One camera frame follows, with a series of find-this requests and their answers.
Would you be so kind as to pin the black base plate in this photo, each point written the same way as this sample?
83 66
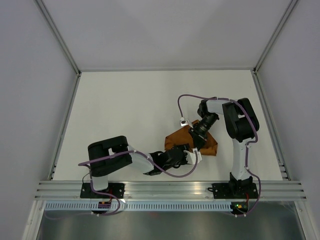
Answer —
225 191
114 190

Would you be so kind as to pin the aluminium mounting rail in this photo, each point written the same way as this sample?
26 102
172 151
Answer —
170 190

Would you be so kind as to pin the aluminium frame post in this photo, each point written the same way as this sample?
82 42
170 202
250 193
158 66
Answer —
57 34
275 34

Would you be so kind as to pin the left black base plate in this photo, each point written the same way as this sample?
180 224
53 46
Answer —
114 190

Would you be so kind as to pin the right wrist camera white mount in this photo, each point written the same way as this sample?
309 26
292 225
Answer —
185 122

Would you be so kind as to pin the white slotted cable duct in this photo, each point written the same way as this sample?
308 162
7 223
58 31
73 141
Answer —
158 206

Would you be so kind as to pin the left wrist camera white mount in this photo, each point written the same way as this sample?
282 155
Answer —
193 157

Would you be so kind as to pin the left aluminium frame post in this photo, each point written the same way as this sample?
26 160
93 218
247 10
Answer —
57 34

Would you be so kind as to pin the orange cloth napkin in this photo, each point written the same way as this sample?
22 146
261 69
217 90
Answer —
182 137

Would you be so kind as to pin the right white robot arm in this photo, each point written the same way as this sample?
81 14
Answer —
242 127

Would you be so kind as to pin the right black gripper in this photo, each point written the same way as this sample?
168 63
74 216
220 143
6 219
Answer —
198 137

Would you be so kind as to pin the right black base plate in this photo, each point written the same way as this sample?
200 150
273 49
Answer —
225 191

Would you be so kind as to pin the right aluminium frame post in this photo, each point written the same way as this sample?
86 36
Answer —
275 34

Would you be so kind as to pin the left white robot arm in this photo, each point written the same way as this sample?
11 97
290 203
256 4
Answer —
104 148

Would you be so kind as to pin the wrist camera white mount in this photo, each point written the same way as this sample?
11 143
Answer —
193 157
185 122

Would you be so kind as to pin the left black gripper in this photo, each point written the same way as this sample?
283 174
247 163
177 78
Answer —
183 147

